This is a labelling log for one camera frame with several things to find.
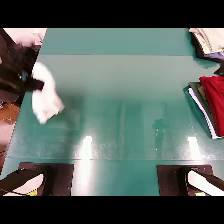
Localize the red garment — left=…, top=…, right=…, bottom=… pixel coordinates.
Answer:
left=199, top=75, right=224, bottom=138

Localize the beige garment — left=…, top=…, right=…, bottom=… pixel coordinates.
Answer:
left=188, top=28, right=224, bottom=56

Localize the white folded garment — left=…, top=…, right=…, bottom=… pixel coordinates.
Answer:
left=187, top=87, right=222, bottom=140

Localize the dark green garment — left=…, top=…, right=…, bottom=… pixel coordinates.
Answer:
left=182, top=81, right=218, bottom=139

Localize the white T-shirt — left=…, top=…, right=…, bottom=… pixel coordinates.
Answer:
left=31, top=61, right=66, bottom=125

